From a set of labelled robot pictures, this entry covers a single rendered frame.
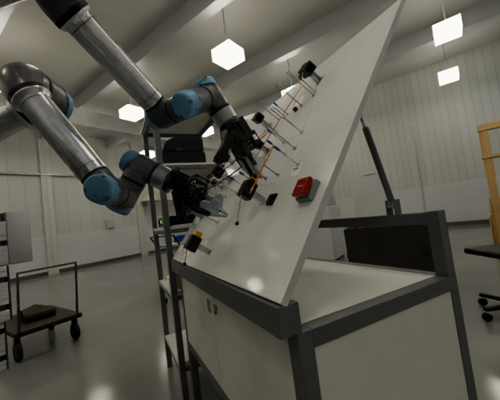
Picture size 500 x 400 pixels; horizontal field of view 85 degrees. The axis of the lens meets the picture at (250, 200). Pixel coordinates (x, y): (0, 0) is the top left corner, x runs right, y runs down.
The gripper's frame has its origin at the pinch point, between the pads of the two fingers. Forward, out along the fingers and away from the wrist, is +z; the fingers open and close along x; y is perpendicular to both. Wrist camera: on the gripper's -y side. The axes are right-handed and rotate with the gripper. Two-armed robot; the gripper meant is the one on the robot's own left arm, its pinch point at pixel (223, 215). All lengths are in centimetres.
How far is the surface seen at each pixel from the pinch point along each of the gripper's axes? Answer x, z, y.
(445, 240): 9, 64, 23
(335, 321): -25.4, 34.9, 6.2
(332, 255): 362, 188, -218
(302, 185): -7.8, 15.3, 24.6
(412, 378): -20, 64, -4
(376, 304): -16.5, 45.1, 9.0
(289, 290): -28.1, 21.3, 10.5
